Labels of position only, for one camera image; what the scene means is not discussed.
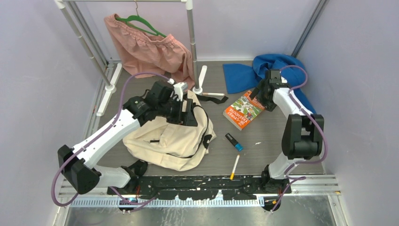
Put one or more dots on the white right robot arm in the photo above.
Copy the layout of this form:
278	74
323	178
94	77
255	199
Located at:
301	140

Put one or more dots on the orange paperback book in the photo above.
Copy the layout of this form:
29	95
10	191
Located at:
241	112

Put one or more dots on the metal corner pole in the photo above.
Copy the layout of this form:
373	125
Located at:
309	26

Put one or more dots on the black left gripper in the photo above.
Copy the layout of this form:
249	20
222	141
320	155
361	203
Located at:
186	118

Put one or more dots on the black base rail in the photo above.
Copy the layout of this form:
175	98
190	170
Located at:
242	187

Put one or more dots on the cream canvas backpack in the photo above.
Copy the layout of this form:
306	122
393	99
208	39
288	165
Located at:
171	146

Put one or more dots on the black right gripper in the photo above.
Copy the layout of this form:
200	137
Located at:
269	105

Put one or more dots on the pink garment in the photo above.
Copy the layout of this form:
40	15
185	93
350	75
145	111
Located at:
142	52

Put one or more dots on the white yellow pen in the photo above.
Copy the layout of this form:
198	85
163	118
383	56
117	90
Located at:
234	167

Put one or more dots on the black blue highlighter marker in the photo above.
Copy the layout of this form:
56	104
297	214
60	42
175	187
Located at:
234	142

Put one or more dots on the white pink pen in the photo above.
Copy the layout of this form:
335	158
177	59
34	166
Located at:
213	94

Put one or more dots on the metal clothes rack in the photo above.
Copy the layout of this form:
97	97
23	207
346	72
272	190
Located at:
141	24

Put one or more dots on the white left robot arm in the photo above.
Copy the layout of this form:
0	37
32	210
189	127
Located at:
79	163

